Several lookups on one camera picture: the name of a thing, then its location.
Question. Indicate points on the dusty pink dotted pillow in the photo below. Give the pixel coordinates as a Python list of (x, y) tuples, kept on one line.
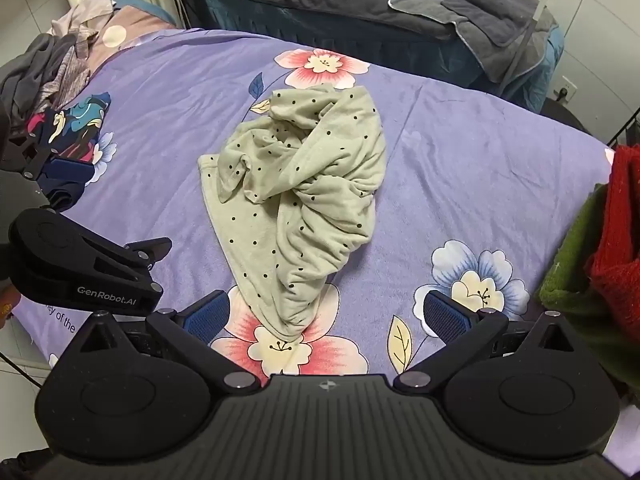
[(140, 25)]

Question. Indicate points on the grey towel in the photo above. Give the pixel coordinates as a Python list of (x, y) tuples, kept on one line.
[(475, 15)]

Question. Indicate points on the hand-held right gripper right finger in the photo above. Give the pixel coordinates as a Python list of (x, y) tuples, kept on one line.
[(445, 317)]

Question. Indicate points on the green cloth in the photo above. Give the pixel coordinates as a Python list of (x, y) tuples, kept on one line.
[(575, 270)]

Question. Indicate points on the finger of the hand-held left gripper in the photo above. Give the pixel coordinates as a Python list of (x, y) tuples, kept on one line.
[(70, 169), (150, 250)]

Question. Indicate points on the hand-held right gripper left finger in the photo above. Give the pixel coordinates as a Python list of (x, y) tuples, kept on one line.
[(207, 317)]

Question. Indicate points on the navy cartoon print garment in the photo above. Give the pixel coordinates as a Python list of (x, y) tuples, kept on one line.
[(75, 130)]

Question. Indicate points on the cream polka dot shirt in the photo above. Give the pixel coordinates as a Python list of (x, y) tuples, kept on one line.
[(310, 185)]

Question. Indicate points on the purple floral bed sheet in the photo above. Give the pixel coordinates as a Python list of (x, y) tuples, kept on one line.
[(450, 160)]

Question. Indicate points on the beige crumpled garment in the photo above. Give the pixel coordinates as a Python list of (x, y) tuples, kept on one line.
[(82, 22)]

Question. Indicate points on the blue bed cover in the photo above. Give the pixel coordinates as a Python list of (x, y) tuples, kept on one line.
[(350, 35)]

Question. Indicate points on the white wall socket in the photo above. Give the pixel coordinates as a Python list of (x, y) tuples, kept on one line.
[(565, 90)]

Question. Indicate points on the red knitted cloth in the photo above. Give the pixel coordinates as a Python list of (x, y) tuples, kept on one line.
[(620, 220)]

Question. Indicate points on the grey crumpled garment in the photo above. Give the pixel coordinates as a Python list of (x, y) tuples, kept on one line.
[(30, 70)]

